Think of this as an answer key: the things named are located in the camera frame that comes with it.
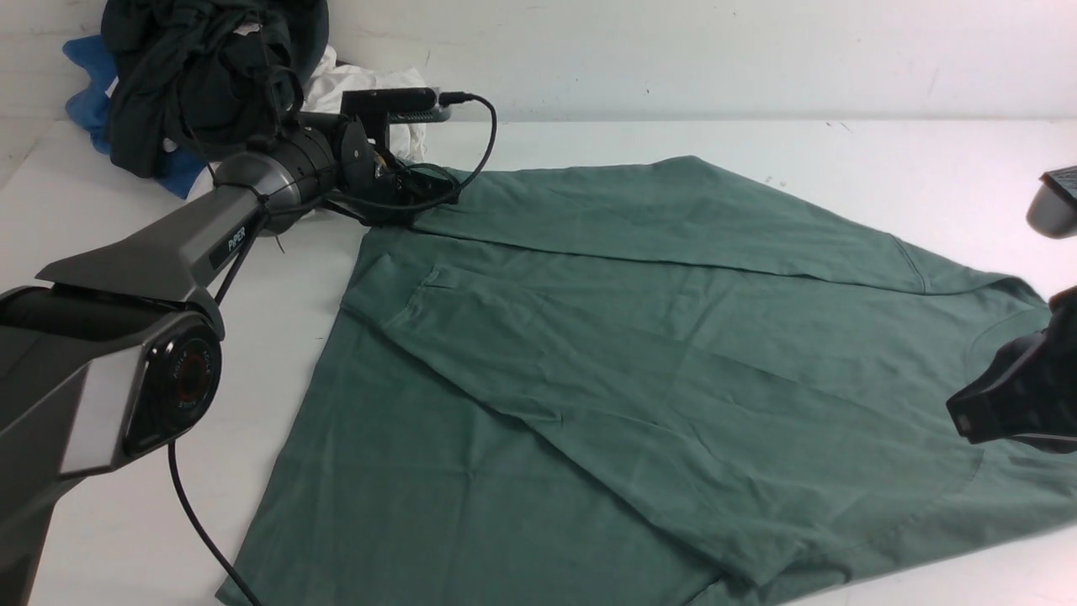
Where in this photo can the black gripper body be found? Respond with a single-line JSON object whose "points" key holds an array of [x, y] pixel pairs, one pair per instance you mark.
{"points": [[378, 189]]}

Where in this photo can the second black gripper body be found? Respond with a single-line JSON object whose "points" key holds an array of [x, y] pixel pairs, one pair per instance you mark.
{"points": [[1028, 392]]}

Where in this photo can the green long sleeve shirt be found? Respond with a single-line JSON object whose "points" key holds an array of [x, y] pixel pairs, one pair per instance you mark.
{"points": [[643, 385]]}

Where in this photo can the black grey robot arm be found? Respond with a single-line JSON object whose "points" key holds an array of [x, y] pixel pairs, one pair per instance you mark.
{"points": [[119, 355]]}

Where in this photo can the white crumpled garment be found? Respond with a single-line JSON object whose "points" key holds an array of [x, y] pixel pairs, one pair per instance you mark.
{"points": [[325, 88]]}

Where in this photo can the dark green crumpled garment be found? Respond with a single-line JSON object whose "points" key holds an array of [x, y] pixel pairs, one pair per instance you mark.
{"points": [[206, 75]]}

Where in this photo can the blue crumpled garment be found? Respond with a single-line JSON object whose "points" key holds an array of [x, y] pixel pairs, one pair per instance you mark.
{"points": [[183, 174]]}

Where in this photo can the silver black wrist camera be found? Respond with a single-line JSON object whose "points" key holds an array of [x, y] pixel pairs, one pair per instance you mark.
{"points": [[416, 105]]}

